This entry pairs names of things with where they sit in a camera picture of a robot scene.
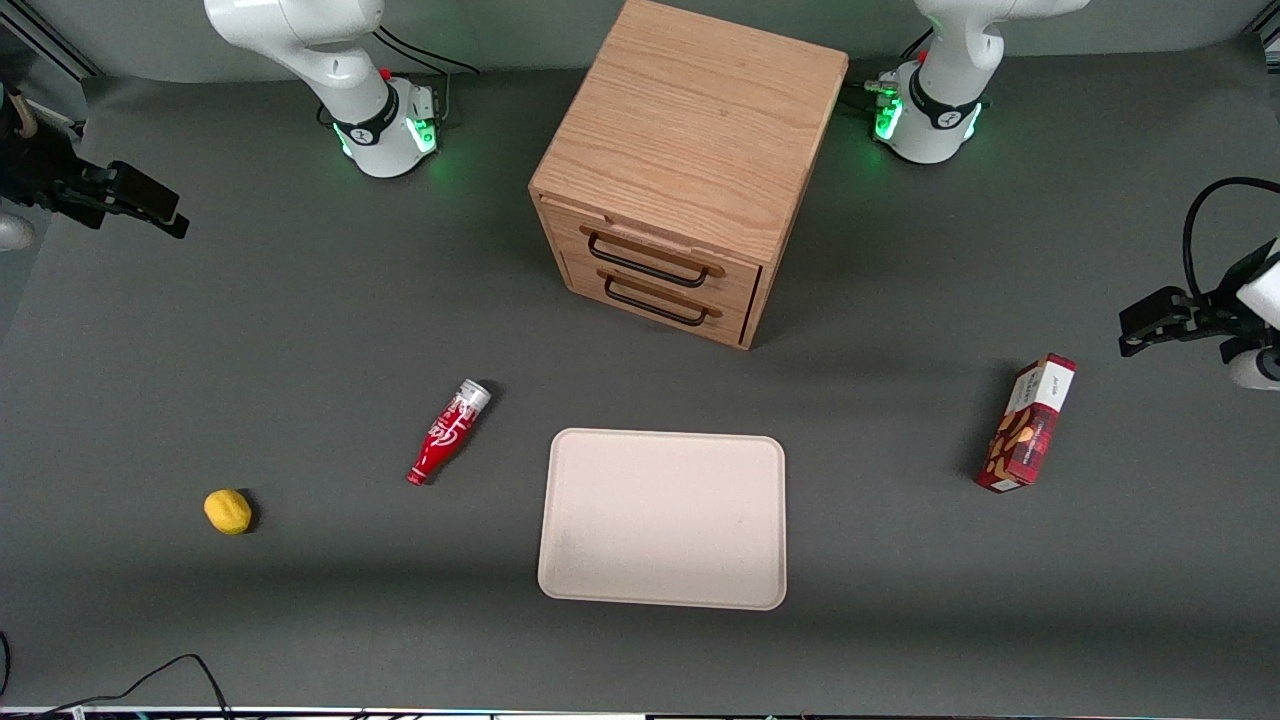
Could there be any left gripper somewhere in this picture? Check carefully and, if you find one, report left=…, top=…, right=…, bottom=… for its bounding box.
left=1118, top=238, right=1280, bottom=359

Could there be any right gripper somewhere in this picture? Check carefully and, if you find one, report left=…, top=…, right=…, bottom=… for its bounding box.
left=0, top=86, right=191, bottom=241

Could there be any wooden drawer with worn handle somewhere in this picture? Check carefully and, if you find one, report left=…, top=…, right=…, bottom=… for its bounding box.
left=540, top=196, right=765, bottom=301

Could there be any wooden drawer cabinet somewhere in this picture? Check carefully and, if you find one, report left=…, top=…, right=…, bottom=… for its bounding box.
left=528, top=0, right=851, bottom=351

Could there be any red cookie box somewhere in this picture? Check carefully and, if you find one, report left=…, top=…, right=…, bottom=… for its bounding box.
left=975, top=353, right=1079, bottom=494

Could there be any yellow lemon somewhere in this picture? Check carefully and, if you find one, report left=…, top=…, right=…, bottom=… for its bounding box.
left=203, top=488, right=253, bottom=536

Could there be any red cola bottle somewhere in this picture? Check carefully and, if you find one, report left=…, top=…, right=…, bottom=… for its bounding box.
left=406, top=379, right=493, bottom=488

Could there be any beige plastic tray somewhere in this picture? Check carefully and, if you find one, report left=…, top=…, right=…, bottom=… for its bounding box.
left=537, top=428, right=788, bottom=612

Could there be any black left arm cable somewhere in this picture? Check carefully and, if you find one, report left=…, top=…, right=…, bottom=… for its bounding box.
left=1182, top=177, right=1280, bottom=301

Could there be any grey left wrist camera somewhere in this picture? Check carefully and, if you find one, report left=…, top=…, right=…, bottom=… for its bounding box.
left=1222, top=338, right=1280, bottom=392

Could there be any aluminium frame rail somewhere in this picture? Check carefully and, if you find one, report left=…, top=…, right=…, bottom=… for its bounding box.
left=0, top=0, right=101, bottom=83

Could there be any black right base cable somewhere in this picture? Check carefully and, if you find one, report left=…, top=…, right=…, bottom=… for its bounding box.
left=318, top=24, right=483, bottom=131

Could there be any black base cable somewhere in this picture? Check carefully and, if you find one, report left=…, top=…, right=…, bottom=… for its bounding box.
left=838, top=28, right=937, bottom=119
left=318, top=24, right=483, bottom=131

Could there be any black left base cable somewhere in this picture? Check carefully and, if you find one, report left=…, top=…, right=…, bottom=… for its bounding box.
left=838, top=28, right=937, bottom=119

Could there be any black floor cable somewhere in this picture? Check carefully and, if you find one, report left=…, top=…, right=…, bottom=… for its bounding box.
left=0, top=630, right=236, bottom=720

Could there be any wooden drawer with black handle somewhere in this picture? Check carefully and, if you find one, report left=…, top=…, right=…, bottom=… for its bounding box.
left=562, top=255, right=757, bottom=346

